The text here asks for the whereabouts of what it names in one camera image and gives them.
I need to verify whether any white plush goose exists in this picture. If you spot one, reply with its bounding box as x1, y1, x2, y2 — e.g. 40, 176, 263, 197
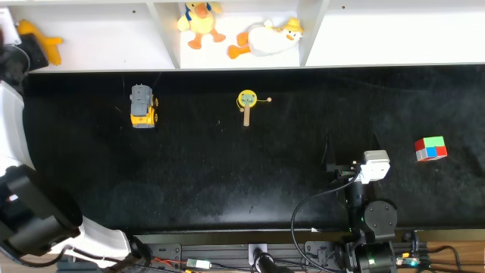
227, 17, 305, 60

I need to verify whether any white shelf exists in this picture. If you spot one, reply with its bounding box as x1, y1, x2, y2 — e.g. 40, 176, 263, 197
0, 0, 485, 74

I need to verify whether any mounting rail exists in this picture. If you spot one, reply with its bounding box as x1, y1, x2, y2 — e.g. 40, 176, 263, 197
128, 229, 466, 273

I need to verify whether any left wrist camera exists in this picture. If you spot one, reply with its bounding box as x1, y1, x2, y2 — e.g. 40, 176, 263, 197
0, 7, 20, 46

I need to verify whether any black cable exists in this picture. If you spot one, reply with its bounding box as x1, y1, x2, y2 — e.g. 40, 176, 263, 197
289, 169, 363, 273

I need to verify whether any many-coloured puzzle cube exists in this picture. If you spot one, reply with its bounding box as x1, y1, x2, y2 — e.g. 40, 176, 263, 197
413, 136, 449, 163

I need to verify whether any yellow plush duck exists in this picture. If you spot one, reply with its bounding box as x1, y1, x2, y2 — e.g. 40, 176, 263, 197
177, 2, 227, 51

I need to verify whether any grey and yellow toy truck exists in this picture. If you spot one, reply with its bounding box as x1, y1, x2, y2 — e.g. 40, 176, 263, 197
129, 83, 160, 130

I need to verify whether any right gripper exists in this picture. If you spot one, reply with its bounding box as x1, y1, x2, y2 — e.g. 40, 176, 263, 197
324, 133, 383, 181

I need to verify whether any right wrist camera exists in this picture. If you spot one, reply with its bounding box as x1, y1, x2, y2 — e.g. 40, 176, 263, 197
358, 149, 391, 185

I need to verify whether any yellow rubber duck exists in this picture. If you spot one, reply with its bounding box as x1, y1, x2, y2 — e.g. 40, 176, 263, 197
17, 18, 64, 67

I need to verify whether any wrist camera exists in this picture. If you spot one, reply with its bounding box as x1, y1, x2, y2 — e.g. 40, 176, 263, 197
358, 149, 391, 185
0, 7, 20, 46

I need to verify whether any yellow rattle drum toy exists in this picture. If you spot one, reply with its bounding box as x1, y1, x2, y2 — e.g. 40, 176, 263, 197
236, 89, 273, 127

